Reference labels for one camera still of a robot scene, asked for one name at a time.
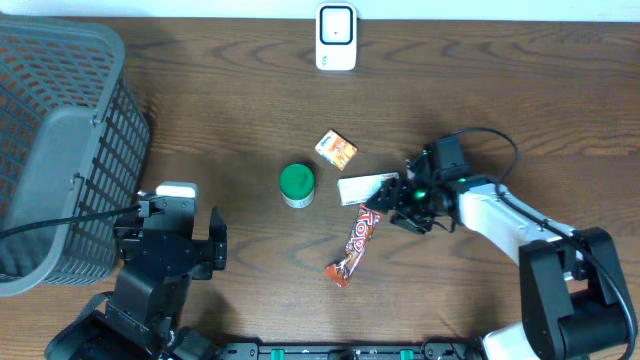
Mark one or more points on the black mounting rail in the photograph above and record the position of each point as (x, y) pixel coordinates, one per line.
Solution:
(431, 349)

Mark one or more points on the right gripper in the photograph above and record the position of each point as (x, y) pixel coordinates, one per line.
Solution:
(390, 195)

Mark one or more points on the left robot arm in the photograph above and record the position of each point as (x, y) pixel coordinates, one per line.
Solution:
(139, 318)

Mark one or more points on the white green box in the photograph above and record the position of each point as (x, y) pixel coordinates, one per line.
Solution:
(356, 190)

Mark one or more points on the white barcode scanner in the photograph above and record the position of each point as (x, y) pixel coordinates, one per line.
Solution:
(336, 36)

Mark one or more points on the orange snack bar wrapper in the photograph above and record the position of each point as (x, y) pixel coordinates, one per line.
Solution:
(361, 233)

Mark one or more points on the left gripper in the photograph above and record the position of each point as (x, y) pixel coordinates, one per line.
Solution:
(206, 257)

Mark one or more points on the grey plastic basket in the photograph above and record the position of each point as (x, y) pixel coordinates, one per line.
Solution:
(73, 147)

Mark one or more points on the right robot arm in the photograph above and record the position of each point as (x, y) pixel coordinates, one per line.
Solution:
(574, 298)

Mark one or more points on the green lidded jar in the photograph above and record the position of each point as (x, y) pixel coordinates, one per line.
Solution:
(297, 185)

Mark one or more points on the small orange box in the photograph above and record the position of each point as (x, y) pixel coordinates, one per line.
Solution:
(336, 149)

